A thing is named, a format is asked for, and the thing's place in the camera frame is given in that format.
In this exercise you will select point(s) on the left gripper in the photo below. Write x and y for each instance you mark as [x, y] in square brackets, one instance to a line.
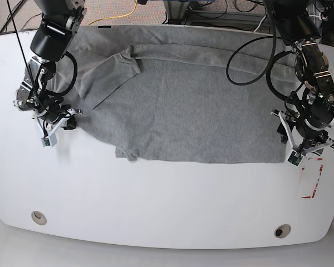
[314, 139]

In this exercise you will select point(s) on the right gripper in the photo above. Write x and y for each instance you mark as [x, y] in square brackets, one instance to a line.
[65, 119]

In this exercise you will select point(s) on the grey t-shirt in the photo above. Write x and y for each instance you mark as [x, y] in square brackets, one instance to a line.
[177, 93]

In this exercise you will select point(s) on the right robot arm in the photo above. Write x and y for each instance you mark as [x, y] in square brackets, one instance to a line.
[59, 24]

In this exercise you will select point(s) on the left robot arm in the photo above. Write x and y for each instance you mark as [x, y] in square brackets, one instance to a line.
[306, 119]

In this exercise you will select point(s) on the red tape rectangle marking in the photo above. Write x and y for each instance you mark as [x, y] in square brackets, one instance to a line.
[311, 172]

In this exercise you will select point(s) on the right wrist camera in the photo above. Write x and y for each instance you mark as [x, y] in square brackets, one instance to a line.
[49, 140]

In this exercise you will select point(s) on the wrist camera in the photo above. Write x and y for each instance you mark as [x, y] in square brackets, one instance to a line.
[295, 158]
[49, 140]

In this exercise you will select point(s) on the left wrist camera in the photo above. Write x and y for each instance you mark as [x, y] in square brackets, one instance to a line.
[295, 158]

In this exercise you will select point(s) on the left table cable grommet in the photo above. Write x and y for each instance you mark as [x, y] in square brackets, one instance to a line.
[38, 218]

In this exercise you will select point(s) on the table cable grommet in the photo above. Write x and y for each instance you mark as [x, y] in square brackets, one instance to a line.
[282, 231]
[38, 218]

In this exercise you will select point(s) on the right table cable grommet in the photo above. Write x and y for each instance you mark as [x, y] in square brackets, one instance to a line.
[282, 231]

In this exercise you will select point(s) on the aluminium frame rail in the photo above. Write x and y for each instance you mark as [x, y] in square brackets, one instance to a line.
[211, 14]

